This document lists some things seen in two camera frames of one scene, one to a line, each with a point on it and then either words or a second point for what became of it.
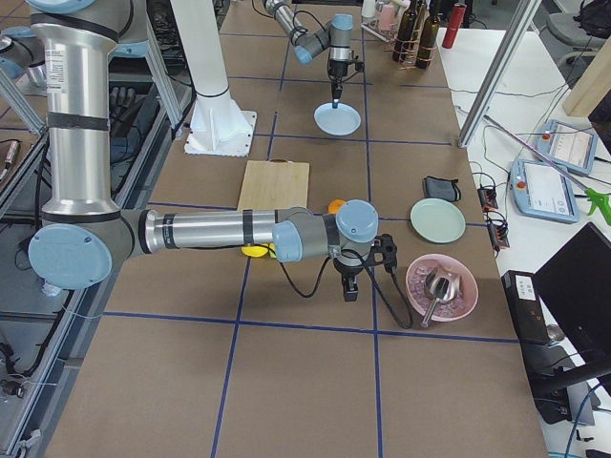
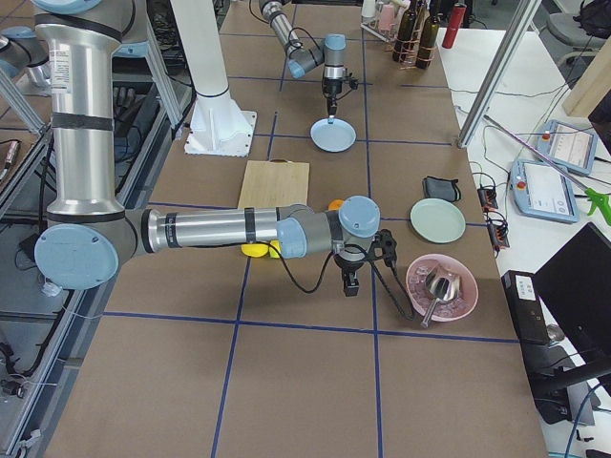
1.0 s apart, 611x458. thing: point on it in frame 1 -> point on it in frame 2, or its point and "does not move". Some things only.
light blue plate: x=341 y=121 -> x=336 y=137
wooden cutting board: x=276 y=184 does not move
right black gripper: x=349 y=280 does not move
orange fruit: x=334 y=205 does not move
